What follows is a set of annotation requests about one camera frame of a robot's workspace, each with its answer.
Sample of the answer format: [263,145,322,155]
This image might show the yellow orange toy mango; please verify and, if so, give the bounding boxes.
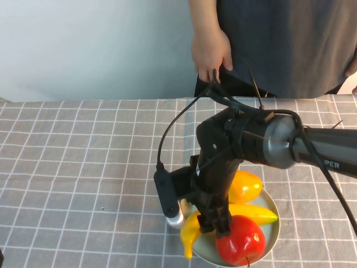
[228,170,264,204]

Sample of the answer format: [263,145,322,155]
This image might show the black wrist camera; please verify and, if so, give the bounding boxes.
[153,164,186,230]

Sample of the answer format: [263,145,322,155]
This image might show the red toy apple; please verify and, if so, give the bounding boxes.
[215,214,267,266]

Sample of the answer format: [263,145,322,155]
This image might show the black trousers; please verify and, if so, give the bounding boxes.
[194,66,345,98]

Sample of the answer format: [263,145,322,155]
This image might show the yellow toy banana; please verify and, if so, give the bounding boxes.
[180,203,279,260]

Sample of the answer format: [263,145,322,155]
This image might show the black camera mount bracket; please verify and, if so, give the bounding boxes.
[169,165,196,200]

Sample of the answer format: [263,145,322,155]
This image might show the person's left hand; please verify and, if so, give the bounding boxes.
[344,55,357,94]

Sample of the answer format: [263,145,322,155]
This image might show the person in grey shirt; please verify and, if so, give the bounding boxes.
[216,0,357,99]

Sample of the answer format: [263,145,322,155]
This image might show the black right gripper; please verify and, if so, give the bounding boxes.
[185,150,242,238]

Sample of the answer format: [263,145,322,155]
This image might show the person's right hand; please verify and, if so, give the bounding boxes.
[191,29,234,84]

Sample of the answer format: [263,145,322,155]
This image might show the person's right forearm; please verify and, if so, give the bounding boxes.
[188,0,224,37]

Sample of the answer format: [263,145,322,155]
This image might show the black camera cable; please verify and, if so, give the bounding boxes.
[156,68,357,238]

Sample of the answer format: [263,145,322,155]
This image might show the grey white checkered tablecloth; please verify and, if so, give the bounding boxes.
[0,94,357,268]

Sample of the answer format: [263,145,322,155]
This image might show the pale green round plate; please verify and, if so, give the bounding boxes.
[178,188,281,266]

